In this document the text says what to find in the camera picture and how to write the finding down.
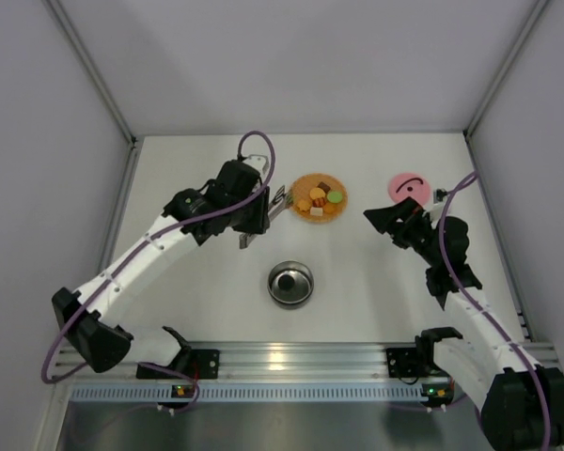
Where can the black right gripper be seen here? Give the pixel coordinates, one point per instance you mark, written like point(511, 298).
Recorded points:
point(405, 226)

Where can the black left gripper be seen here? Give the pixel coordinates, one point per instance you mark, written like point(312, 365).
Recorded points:
point(261, 212)

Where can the stainless steel tongs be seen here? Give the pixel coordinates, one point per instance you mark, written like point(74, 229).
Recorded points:
point(277, 209)

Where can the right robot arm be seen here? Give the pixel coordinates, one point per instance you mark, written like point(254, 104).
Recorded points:
point(520, 402)

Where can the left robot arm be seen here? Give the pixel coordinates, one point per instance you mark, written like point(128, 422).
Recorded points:
point(90, 317)

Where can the pink lunch box lid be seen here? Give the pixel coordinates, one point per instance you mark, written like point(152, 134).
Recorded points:
point(412, 185)

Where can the round steel lunch box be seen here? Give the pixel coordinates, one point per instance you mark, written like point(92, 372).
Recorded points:
point(302, 291)

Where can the green sandwich cookie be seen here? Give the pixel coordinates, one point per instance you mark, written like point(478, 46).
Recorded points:
point(335, 197)

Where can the orange round cookie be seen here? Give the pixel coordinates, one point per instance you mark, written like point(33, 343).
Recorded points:
point(330, 208)

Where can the woven bamboo tray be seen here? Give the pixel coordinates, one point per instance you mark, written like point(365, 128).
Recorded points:
point(300, 190)

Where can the red striped bacon piece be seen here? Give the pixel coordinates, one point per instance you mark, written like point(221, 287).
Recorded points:
point(319, 202)

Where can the yellow maple leaf cookie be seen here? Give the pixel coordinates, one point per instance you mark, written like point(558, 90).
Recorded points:
point(304, 205)

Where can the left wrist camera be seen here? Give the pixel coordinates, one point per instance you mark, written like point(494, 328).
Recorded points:
point(260, 163)

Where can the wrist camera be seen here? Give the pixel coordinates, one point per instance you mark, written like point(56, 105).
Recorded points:
point(260, 163)
point(438, 206)

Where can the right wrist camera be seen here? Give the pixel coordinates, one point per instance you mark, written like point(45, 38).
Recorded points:
point(438, 206)

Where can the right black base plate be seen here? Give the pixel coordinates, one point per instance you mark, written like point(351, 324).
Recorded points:
point(406, 363)

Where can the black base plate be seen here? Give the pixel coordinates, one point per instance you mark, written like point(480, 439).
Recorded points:
point(188, 363)
point(406, 363)

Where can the aluminium mounting rail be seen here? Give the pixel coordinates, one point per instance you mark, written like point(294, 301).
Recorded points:
point(277, 361)

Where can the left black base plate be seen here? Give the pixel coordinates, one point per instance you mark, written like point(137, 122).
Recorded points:
point(188, 363)

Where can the left aluminium frame post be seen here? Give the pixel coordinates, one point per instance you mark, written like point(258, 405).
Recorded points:
point(67, 28)

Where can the aluminium frame post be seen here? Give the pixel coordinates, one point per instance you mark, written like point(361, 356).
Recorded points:
point(521, 37)
point(67, 28)

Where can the slotted cable duct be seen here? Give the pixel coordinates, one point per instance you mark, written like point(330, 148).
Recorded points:
point(262, 392)

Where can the right aluminium frame post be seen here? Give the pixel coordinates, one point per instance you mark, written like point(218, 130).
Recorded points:
point(521, 37)

